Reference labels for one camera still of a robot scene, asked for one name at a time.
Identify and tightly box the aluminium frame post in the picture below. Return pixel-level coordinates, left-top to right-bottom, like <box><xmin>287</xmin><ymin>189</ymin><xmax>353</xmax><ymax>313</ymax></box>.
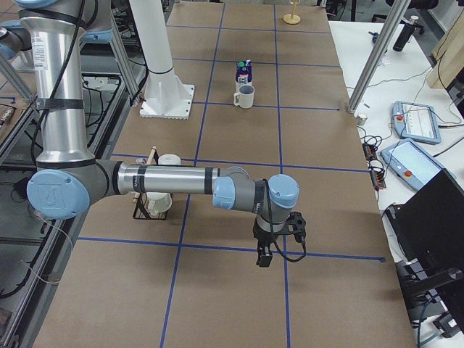
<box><xmin>347</xmin><ymin>0</ymin><xmax>410</xmax><ymax>114</ymax></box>

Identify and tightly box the white mug rack near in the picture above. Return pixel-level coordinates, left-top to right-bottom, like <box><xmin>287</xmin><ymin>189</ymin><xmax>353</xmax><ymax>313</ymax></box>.
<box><xmin>146</xmin><ymin>192</ymin><xmax>172</xmax><ymax>216</ymax></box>

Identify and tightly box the black monitor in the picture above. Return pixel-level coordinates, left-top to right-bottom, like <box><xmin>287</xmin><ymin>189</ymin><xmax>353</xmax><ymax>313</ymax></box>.
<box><xmin>386</xmin><ymin>169</ymin><xmax>463</xmax><ymax>327</ymax></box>

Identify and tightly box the white mug with handle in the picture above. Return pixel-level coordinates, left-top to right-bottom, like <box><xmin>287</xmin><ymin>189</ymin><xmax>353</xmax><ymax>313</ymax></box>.
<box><xmin>233</xmin><ymin>85</ymin><xmax>255</xmax><ymax>109</ymax></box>

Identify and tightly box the white mug rack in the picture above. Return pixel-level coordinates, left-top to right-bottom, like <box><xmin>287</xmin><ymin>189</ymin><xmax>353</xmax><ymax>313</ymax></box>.
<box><xmin>146</xmin><ymin>192</ymin><xmax>172</xmax><ymax>216</ymax></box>
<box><xmin>157</xmin><ymin>154</ymin><xmax>182</xmax><ymax>167</ymax></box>

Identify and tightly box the grey robot arm background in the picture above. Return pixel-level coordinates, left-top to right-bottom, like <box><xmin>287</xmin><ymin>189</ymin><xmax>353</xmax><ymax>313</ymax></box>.
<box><xmin>1</xmin><ymin>20</ymin><xmax>32</xmax><ymax>60</ymax></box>

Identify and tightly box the black bottle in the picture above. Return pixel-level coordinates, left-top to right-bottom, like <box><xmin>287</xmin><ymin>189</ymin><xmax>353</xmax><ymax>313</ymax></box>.
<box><xmin>393</xmin><ymin>15</ymin><xmax>418</xmax><ymax>51</ymax></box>

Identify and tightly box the wooden mug tree stand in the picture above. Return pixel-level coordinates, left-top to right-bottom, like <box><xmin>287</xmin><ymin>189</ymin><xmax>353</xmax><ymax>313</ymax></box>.
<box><xmin>283</xmin><ymin>0</ymin><xmax>301</xmax><ymax>25</ymax></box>

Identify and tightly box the blue white milk carton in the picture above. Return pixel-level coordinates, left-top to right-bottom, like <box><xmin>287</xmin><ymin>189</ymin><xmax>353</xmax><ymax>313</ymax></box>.
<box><xmin>235</xmin><ymin>59</ymin><xmax>252</xmax><ymax>92</ymax></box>

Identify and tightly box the white mug rack far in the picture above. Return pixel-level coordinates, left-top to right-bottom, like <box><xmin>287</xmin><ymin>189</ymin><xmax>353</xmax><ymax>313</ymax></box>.
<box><xmin>157</xmin><ymin>154</ymin><xmax>182</xmax><ymax>167</ymax></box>

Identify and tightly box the black power strip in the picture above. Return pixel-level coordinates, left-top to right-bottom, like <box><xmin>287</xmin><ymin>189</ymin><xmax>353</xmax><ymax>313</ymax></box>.
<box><xmin>362</xmin><ymin>143</ymin><xmax>386</xmax><ymax>191</ymax></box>

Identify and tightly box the black wire mug rack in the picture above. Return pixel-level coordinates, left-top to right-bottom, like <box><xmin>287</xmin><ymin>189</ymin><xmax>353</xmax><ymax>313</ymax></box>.
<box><xmin>130</xmin><ymin>146</ymin><xmax>175</xmax><ymax>222</ymax></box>

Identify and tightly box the teach pendant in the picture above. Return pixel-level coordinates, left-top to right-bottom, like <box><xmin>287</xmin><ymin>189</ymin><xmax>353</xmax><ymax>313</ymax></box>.
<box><xmin>391</xmin><ymin>101</ymin><xmax>442</xmax><ymax>144</ymax></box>
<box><xmin>381</xmin><ymin>138</ymin><xmax>445</xmax><ymax>191</ymax></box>

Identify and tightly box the small metal cup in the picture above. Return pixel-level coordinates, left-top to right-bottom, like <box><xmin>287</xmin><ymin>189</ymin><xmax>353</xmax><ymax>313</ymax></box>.
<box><xmin>356</xmin><ymin>113</ymin><xmax>368</xmax><ymax>126</ymax></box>

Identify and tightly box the teach pendant far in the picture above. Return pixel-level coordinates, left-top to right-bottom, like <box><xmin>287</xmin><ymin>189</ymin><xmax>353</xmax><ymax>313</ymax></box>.
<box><xmin>391</xmin><ymin>101</ymin><xmax>442</xmax><ymax>144</ymax></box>

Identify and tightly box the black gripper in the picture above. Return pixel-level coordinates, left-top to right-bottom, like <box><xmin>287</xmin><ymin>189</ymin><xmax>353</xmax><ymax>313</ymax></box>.
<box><xmin>252</xmin><ymin>217</ymin><xmax>285</xmax><ymax>268</ymax></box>

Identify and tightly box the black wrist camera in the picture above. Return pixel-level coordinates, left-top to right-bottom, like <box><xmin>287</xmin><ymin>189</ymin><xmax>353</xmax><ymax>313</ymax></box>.
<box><xmin>282</xmin><ymin>212</ymin><xmax>306</xmax><ymax>245</ymax></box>

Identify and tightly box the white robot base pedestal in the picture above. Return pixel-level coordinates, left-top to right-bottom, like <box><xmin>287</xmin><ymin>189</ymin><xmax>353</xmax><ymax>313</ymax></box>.
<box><xmin>130</xmin><ymin>0</ymin><xmax>195</xmax><ymax>120</ymax></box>

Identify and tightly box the teach pendant near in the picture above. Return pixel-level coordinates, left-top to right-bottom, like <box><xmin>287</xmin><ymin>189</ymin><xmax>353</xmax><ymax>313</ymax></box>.
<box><xmin>381</xmin><ymin>138</ymin><xmax>445</xmax><ymax>191</ymax></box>

